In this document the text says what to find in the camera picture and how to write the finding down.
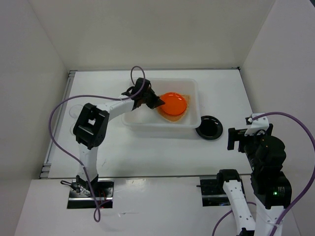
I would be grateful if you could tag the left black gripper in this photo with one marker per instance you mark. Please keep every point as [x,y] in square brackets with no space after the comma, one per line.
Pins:
[156,101]

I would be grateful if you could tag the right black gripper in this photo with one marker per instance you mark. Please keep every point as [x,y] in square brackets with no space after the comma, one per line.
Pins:
[234,133]

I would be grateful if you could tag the orange round plate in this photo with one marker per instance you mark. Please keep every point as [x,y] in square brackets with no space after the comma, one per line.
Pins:
[174,104]

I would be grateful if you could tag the woven triangular bamboo plate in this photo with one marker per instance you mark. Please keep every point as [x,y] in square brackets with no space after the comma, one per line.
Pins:
[175,118]

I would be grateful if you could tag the black round plate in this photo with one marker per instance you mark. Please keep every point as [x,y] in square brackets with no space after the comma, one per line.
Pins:
[210,128]

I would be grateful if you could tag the clear plastic cup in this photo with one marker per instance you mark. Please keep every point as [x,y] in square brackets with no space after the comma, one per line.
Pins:
[71,129]
[75,111]

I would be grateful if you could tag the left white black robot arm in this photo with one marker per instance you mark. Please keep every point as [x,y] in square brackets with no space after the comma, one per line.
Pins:
[91,126]

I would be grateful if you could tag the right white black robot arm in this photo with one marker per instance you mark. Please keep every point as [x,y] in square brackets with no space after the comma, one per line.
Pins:
[271,188]

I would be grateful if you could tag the translucent plastic bin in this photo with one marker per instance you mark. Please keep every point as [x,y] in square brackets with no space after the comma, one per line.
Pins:
[149,123]

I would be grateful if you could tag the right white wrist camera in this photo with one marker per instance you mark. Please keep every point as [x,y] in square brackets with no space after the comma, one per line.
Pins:
[256,122]

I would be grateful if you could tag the right metal base mount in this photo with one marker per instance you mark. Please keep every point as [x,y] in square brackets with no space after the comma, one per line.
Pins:
[211,193]

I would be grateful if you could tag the metal base mount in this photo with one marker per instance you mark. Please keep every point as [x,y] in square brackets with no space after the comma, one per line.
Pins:
[211,193]
[80,199]

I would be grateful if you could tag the left metal base mount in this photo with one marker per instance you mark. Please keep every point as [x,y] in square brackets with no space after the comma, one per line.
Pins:
[80,199]

